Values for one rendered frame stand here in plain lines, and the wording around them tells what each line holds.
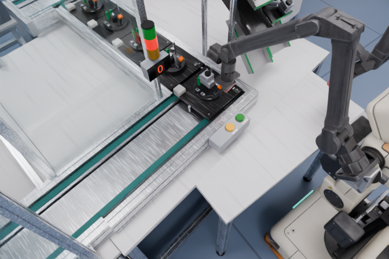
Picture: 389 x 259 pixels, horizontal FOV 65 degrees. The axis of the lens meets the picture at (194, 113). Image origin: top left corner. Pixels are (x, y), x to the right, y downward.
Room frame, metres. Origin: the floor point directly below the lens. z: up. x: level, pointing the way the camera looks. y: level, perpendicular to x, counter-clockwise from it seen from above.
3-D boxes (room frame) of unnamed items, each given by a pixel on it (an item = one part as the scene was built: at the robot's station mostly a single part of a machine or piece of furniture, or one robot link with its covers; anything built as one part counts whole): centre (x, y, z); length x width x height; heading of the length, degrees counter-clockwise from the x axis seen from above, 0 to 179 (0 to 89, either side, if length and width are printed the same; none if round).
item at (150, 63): (0.89, 0.15, 1.29); 0.12 x 0.05 x 0.25; 132
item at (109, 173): (0.75, 0.16, 0.91); 0.84 x 0.28 x 0.10; 132
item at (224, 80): (0.85, -0.15, 1.17); 0.10 x 0.07 x 0.07; 133
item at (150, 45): (0.89, 0.15, 1.34); 0.05 x 0.05 x 0.05
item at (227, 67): (0.86, -0.15, 1.23); 0.07 x 0.06 x 0.07; 40
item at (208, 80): (0.94, -0.07, 1.06); 0.08 x 0.04 x 0.07; 42
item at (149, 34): (0.89, 0.15, 1.39); 0.05 x 0.05 x 0.05
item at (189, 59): (1.12, 0.10, 1.01); 0.24 x 0.24 x 0.13; 42
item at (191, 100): (0.93, -0.07, 0.96); 0.24 x 0.24 x 0.02; 42
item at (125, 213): (0.64, 0.03, 0.91); 0.89 x 0.06 x 0.11; 132
